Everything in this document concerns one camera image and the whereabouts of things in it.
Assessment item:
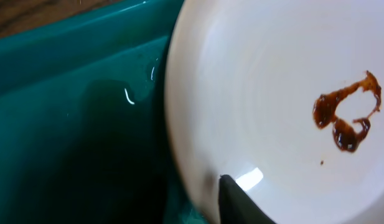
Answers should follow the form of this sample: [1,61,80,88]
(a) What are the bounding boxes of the teal plastic tray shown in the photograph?
[0,1,205,223]

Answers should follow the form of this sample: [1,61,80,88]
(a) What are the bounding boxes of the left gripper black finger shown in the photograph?
[218,175,274,224]

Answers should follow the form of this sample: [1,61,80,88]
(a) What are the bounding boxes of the white plate with dark stain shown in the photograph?
[165,0,384,223]

